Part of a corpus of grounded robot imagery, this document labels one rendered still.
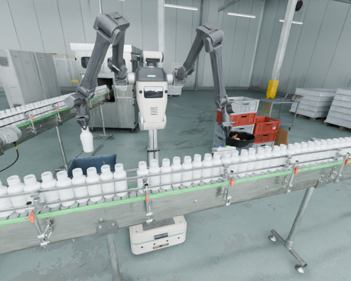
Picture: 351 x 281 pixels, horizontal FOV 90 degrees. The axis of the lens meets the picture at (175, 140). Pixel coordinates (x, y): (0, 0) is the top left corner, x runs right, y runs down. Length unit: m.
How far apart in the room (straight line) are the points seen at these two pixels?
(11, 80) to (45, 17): 7.20
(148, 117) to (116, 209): 0.73
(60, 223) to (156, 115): 0.90
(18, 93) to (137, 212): 6.01
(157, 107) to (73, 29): 11.87
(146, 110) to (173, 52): 12.03
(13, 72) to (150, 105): 5.55
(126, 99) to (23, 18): 9.98
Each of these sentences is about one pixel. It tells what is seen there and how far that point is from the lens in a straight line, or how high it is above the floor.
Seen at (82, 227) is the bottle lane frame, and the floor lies 0.88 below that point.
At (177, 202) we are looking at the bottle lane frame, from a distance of 1.02.
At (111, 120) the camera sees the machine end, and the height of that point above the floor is 0.32.
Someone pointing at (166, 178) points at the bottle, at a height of 1.08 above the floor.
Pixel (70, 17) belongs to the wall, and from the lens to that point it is 13.16.
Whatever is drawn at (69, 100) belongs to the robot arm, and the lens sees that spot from 1.12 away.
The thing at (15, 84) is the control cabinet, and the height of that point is 1.02.
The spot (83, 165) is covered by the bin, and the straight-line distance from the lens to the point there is 1.55.
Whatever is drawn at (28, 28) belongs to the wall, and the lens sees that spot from 13.58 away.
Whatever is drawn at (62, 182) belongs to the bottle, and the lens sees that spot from 0.93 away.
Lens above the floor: 1.61
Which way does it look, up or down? 23 degrees down
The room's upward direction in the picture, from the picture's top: 2 degrees clockwise
